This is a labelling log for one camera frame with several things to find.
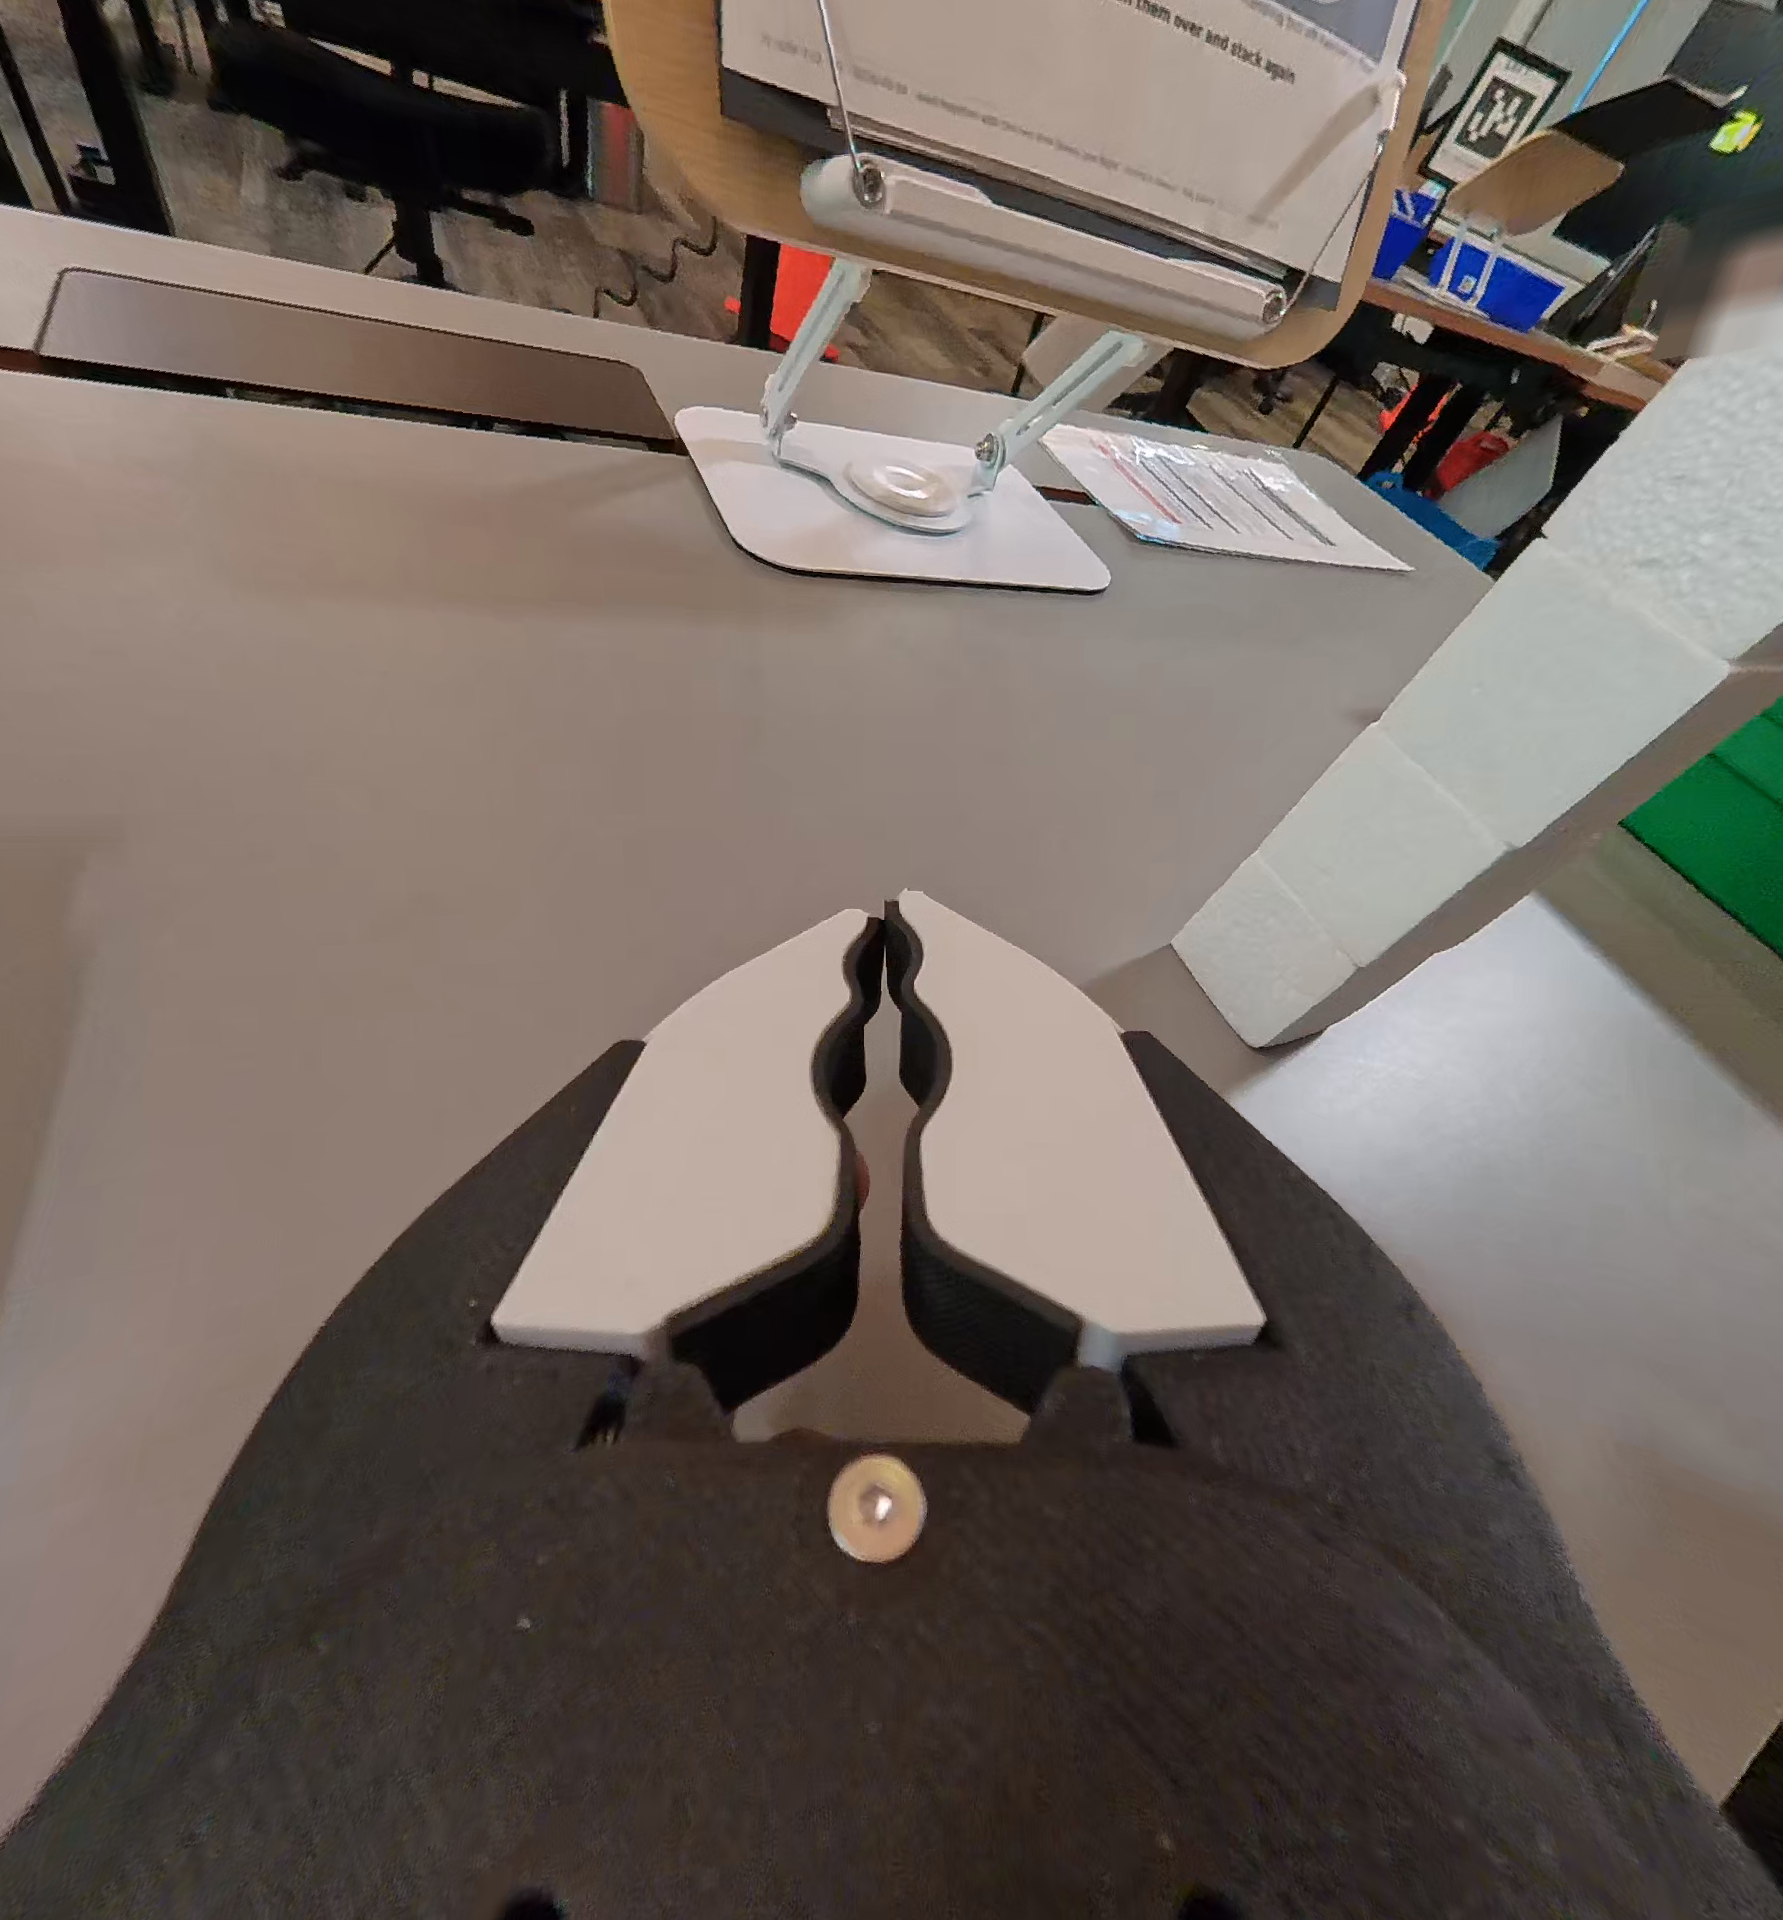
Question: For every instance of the small red object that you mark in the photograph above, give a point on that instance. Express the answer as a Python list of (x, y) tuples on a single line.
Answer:
[(1469, 458)]

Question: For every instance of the green plastic bin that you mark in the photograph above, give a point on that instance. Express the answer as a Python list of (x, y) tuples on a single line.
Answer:
[(1762, 839)]

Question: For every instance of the black laptop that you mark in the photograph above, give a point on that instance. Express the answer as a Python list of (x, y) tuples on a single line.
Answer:
[(1597, 294)]

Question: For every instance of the orange red object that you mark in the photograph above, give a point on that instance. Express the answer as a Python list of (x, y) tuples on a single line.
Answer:
[(802, 302)]

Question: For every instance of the laminated paper sheet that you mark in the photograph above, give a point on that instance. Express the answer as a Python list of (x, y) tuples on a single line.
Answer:
[(1223, 496)]

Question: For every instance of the wooden table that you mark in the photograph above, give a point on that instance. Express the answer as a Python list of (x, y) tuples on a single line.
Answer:
[(1519, 339)]

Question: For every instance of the printed instruction sheet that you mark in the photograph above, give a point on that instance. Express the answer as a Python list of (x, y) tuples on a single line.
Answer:
[(1058, 89)]

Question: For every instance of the black office chair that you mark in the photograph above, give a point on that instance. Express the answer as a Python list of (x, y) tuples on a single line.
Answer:
[(379, 103)]

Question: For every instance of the black white tag marker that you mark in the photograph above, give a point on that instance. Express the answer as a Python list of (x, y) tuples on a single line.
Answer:
[(1497, 115)]

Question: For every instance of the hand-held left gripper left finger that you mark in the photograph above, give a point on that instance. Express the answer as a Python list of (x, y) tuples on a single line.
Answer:
[(680, 1169)]

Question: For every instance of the blue plastic crate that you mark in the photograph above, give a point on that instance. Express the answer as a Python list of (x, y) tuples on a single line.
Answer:
[(1432, 517)]

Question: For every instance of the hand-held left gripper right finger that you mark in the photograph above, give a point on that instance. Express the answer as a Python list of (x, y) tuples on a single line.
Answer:
[(1071, 1169)]

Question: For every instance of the white wooden document stand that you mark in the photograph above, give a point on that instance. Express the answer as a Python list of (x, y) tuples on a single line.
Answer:
[(772, 510)]

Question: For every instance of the blue plastic bin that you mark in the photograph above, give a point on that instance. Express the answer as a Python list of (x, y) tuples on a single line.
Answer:
[(1490, 279)]

